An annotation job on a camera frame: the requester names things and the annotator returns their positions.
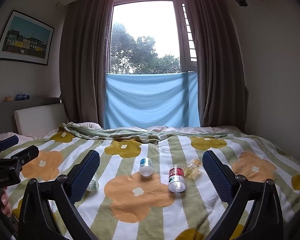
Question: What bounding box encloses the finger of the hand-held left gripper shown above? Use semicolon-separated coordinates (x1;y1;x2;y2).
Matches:
0;135;19;156
11;145;40;171

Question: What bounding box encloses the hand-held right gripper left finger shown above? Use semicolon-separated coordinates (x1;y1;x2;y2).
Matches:
18;149;101;240

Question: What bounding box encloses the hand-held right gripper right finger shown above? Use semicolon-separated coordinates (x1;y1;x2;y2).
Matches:
202;150;284;240

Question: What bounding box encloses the clear cup green label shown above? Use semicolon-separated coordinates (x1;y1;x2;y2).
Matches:
86;172;100;192

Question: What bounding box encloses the yellow clear cup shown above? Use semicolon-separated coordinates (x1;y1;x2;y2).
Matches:
184;158;203;179

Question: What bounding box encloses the clear cup red label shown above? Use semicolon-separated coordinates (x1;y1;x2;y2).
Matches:
168;164;186;193

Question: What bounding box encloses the white bottle blue label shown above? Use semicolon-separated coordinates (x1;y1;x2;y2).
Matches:
139;157;154;178

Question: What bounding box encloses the person's left hand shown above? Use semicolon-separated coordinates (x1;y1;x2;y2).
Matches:
0;186;14;218

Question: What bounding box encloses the white headboard cushion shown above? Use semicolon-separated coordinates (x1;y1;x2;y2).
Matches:
14;103;67;134

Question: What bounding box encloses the green plaid blanket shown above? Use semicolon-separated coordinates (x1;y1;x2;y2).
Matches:
58;122;177;145

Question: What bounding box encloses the floral striped blanket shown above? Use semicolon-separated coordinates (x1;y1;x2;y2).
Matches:
0;129;300;240

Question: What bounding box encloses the light blue hanging cloth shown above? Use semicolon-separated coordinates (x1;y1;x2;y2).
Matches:
103;71;201;130

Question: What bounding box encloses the framed picture of houses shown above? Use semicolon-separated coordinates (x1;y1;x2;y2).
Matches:
0;9;55;66

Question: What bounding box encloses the brown curtain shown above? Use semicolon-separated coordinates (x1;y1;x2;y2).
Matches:
60;0;115;128
184;0;247;132

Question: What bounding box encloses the window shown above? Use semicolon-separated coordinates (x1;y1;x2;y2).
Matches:
107;0;198;76

